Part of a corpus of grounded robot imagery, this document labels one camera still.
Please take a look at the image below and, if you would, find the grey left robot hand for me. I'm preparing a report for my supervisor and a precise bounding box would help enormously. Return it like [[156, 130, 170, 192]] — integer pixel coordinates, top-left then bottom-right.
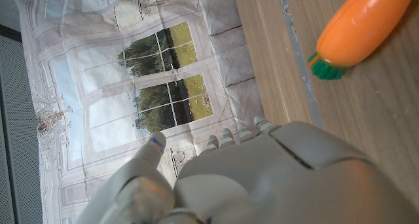
[[75, 116, 419, 224]]

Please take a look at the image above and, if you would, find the orange toy carrot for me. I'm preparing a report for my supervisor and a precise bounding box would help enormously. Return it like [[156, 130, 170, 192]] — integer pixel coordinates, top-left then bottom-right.
[[307, 0, 417, 81]]

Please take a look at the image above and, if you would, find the printed window backdrop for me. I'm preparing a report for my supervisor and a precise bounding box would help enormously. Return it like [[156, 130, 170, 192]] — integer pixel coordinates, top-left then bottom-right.
[[14, 0, 266, 224]]

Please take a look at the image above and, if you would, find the dark mesh panel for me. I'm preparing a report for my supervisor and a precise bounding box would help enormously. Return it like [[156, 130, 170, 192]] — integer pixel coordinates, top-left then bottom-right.
[[0, 24, 44, 224]]

